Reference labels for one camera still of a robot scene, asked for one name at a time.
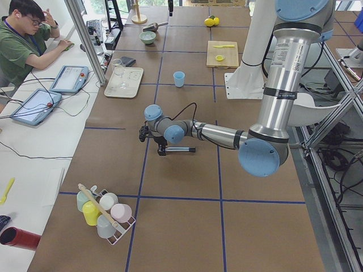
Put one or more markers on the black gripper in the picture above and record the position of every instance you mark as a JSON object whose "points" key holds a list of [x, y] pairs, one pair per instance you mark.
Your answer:
{"points": [[160, 140], [171, 8]]}

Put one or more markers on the metal muddler black cap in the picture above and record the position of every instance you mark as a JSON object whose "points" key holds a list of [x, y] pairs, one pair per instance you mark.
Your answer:
{"points": [[180, 149]]}

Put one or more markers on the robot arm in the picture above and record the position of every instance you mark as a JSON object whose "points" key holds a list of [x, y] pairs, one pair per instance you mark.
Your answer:
{"points": [[274, 57]]}

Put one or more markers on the yellow lemon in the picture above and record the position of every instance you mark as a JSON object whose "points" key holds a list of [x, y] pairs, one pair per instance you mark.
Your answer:
{"points": [[216, 21], [209, 22]]}

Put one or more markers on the light blue plastic cup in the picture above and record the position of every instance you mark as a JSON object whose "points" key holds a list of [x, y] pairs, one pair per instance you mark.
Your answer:
{"points": [[179, 78]]}

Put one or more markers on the white cup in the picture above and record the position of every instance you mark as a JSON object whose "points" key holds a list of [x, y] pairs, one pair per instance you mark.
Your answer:
{"points": [[108, 200]]}

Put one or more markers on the pink cup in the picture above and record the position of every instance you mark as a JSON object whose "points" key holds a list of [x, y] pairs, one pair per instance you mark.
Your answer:
{"points": [[121, 212]]}

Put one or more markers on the mint green cup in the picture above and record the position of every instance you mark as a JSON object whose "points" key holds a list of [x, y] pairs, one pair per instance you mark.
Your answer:
{"points": [[81, 199]]}

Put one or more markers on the yellow cup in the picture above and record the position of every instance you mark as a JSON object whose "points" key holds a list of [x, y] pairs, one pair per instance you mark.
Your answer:
{"points": [[90, 213]]}

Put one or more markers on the pale blue cup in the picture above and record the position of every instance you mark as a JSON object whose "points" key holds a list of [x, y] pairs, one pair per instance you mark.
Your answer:
{"points": [[104, 227]]}

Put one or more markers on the metal ice scoop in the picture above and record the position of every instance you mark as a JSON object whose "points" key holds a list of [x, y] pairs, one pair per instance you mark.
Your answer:
{"points": [[153, 27]]}

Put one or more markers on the wooden mug tree stand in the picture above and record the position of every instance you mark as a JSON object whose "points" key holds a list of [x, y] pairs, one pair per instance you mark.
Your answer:
{"points": [[138, 18]]}

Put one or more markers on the green bowl of ice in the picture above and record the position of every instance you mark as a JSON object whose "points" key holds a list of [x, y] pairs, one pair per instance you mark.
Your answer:
{"points": [[148, 37]]}

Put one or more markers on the yellow plastic knife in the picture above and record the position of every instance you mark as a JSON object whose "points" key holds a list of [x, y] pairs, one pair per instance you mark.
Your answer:
{"points": [[224, 46]]}

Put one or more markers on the bamboo cutting board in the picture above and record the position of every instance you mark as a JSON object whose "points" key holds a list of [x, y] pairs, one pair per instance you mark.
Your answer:
{"points": [[231, 55]]}

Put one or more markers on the cream bear serving tray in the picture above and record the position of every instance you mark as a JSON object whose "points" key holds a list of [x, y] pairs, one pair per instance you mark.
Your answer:
{"points": [[132, 76]]}

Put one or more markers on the grey folded cloth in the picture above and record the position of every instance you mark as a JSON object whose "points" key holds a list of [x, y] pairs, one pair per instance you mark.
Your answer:
{"points": [[127, 61]]}

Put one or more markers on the black keyboard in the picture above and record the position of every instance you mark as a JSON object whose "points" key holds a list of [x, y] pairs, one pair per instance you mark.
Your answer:
{"points": [[96, 24]]}

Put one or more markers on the clear wine glass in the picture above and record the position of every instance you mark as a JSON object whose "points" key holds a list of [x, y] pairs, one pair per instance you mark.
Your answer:
{"points": [[119, 70]]}

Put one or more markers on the far teach pendant tablet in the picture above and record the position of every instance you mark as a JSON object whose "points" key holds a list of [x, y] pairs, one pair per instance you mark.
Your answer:
{"points": [[70, 79]]}

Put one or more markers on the teach pendant tablet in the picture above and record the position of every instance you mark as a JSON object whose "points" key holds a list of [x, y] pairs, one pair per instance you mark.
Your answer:
{"points": [[70, 79], [36, 108]]}

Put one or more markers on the near teach pendant tablet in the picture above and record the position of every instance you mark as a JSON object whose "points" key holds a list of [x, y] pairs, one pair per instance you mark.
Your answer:
{"points": [[36, 108]]}

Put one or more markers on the person in green shirt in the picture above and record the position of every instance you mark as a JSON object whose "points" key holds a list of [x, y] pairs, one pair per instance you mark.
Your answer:
{"points": [[23, 35]]}

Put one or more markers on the white chair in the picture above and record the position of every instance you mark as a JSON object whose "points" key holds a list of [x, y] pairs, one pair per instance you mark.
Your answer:
{"points": [[305, 112]]}

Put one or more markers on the yellow plastic fork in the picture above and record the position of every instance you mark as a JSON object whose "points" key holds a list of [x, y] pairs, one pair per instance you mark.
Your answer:
{"points": [[7, 189]]}

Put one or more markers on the red cylinder can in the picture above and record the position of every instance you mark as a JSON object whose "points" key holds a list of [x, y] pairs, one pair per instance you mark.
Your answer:
{"points": [[16, 237]]}

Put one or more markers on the blue storage bin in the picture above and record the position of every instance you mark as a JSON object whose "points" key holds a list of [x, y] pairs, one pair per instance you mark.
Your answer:
{"points": [[359, 25]]}

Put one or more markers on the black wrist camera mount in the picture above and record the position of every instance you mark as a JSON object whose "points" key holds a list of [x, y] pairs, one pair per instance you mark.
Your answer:
{"points": [[143, 133]]}

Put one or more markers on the white wire cup rack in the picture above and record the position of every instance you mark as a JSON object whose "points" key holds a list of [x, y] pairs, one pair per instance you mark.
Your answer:
{"points": [[121, 228]]}

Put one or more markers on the aluminium frame post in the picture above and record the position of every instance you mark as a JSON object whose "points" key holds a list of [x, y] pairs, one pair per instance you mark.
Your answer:
{"points": [[75, 14]]}

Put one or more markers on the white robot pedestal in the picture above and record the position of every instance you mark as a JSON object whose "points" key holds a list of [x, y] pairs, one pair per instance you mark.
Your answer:
{"points": [[247, 81]]}

